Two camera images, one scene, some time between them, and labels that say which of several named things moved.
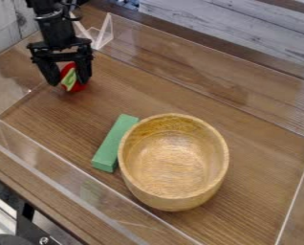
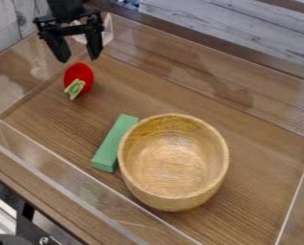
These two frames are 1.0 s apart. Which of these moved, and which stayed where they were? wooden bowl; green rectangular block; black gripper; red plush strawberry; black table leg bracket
Moved: red plush strawberry; black gripper
Stayed: wooden bowl; green rectangular block; black table leg bracket
